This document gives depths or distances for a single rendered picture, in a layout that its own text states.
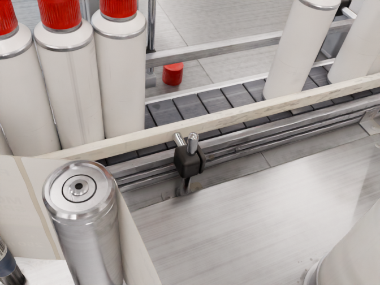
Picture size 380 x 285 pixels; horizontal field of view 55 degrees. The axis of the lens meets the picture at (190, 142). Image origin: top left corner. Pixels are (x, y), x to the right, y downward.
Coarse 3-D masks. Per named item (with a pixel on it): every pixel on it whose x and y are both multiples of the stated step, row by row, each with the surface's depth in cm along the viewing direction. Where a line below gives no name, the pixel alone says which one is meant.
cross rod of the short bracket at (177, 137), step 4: (176, 132) 44; (172, 136) 44; (176, 136) 43; (180, 136) 43; (176, 140) 43; (180, 140) 43; (184, 140) 43; (176, 144) 43; (180, 144) 43; (184, 144) 43
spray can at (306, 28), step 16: (304, 0) 41; (320, 0) 41; (336, 0) 41; (288, 16) 45; (304, 16) 42; (320, 16) 42; (288, 32) 45; (304, 32) 43; (320, 32) 43; (288, 48) 46; (304, 48) 45; (272, 64) 50; (288, 64) 47; (304, 64) 47; (272, 80) 50; (288, 80) 49; (304, 80) 50; (272, 96) 52
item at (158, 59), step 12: (336, 24) 54; (348, 24) 54; (252, 36) 50; (264, 36) 50; (276, 36) 50; (180, 48) 46; (192, 48) 46; (204, 48) 47; (216, 48) 47; (228, 48) 48; (240, 48) 49; (252, 48) 50; (156, 60) 44; (168, 60) 45; (180, 60) 46
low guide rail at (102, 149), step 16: (352, 80) 53; (368, 80) 54; (288, 96) 50; (304, 96) 50; (320, 96) 51; (336, 96) 53; (224, 112) 46; (240, 112) 47; (256, 112) 48; (272, 112) 49; (160, 128) 43; (176, 128) 44; (192, 128) 45; (208, 128) 46; (96, 144) 41; (112, 144) 41; (128, 144) 42; (144, 144) 43; (96, 160) 42
